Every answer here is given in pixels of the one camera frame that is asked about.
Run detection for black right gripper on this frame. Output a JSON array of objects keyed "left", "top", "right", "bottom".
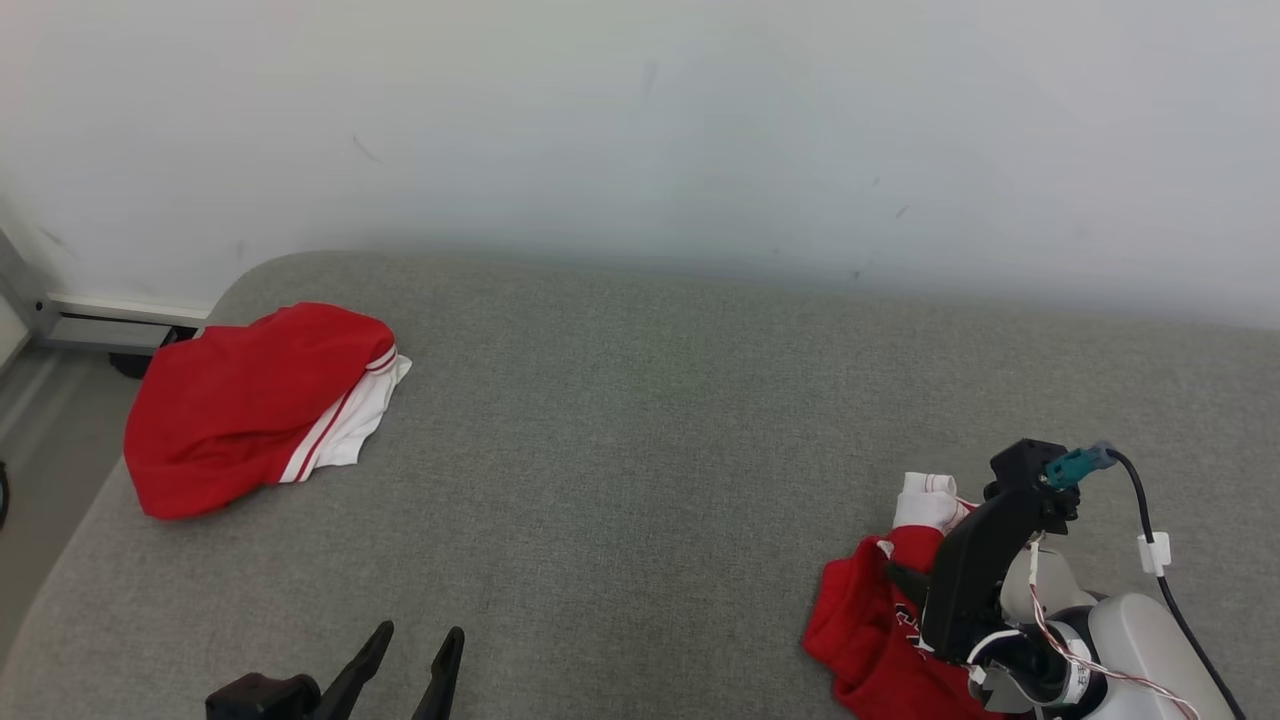
[{"left": 884, "top": 489, "right": 1050, "bottom": 662}]

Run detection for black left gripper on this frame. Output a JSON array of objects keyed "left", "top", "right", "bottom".
[{"left": 204, "top": 620, "right": 467, "bottom": 720}]

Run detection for red shorts with white hems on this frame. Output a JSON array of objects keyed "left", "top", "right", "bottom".
[{"left": 802, "top": 472, "right": 1013, "bottom": 720}]

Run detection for red shirt with white sleeves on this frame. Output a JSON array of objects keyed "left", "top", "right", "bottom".
[{"left": 122, "top": 301, "right": 414, "bottom": 522}]

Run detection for white partition panel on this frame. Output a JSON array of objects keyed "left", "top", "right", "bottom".
[{"left": 0, "top": 295, "right": 33, "bottom": 373}]

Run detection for red white twisted wire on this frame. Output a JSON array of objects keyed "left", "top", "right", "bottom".
[{"left": 1024, "top": 538, "right": 1203, "bottom": 720}]

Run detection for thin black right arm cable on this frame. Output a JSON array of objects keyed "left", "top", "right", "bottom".
[{"left": 1103, "top": 448, "right": 1248, "bottom": 720}]

